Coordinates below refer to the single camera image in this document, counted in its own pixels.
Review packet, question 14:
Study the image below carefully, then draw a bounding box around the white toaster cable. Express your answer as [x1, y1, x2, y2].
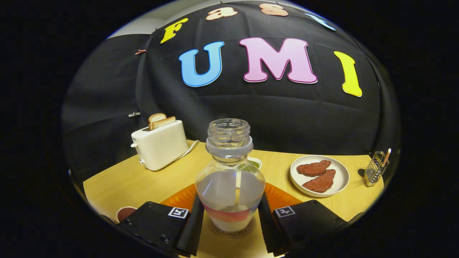
[178, 140, 200, 161]

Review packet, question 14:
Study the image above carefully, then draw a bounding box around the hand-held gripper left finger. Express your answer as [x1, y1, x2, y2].
[118, 183, 205, 257]

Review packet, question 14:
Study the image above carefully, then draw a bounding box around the black backdrop cloth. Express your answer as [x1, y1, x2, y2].
[61, 0, 400, 187]

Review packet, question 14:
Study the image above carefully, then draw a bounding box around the clear plastic juice bottle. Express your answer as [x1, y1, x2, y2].
[195, 119, 266, 232]

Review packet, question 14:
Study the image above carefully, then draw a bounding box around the metal wire holder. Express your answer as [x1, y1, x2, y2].
[364, 151, 390, 187]

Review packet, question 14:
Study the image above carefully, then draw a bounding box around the white toaster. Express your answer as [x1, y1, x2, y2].
[131, 120, 189, 171]

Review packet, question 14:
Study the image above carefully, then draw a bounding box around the round wooden coaster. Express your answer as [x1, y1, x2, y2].
[212, 217, 254, 236]

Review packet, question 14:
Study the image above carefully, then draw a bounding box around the beige cup with handle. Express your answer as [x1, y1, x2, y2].
[115, 206, 138, 223]

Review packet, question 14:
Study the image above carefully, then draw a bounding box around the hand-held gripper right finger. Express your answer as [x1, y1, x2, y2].
[257, 183, 363, 257]

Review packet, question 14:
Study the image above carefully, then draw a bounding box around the wooden table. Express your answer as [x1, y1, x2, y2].
[83, 140, 385, 258]

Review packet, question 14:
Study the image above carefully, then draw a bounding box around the white round plate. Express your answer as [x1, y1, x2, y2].
[290, 155, 350, 197]

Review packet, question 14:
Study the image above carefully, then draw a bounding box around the brown meat patty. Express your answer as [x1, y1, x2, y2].
[296, 160, 332, 177]
[302, 169, 336, 194]

